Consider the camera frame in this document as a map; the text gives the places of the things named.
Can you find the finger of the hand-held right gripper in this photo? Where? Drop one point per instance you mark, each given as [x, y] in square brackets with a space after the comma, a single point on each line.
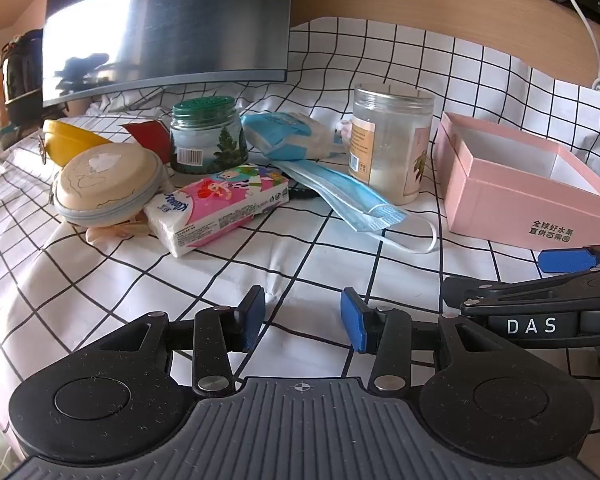
[505, 291]
[570, 259]

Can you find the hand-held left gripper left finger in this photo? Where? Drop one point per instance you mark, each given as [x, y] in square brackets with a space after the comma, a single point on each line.
[252, 317]

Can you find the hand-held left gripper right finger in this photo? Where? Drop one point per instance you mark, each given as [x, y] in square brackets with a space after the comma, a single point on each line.
[355, 320]

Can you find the pink cardboard box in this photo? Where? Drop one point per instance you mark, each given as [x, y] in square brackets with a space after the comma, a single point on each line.
[495, 200]

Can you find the pink cartoon tissue pack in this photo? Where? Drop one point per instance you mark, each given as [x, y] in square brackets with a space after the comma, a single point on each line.
[215, 205]

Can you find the blue face mask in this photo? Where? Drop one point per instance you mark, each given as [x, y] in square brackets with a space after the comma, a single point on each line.
[340, 190]

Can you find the blue cotton pad packet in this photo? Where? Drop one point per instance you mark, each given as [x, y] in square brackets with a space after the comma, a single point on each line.
[290, 135]

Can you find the beige round zip pouch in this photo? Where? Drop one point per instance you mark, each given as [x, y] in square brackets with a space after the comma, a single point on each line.
[105, 180]

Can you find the yellow plastic bowl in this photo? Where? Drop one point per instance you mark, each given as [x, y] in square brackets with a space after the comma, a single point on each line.
[75, 140]

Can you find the white black checkered tablecloth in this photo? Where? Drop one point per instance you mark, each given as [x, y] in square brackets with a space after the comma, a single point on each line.
[130, 260]

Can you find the pale pink hair clip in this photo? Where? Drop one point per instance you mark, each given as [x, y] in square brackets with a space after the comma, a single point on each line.
[115, 231]

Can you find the clear plastic jar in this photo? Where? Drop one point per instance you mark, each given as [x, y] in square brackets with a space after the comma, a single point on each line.
[390, 150]

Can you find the green lid glass jar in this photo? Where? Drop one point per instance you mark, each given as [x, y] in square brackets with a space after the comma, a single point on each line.
[205, 145]

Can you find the red paper packet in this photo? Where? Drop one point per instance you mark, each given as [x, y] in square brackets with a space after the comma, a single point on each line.
[150, 137]

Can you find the black computer monitor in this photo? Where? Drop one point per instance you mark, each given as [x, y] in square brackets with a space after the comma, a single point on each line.
[180, 20]

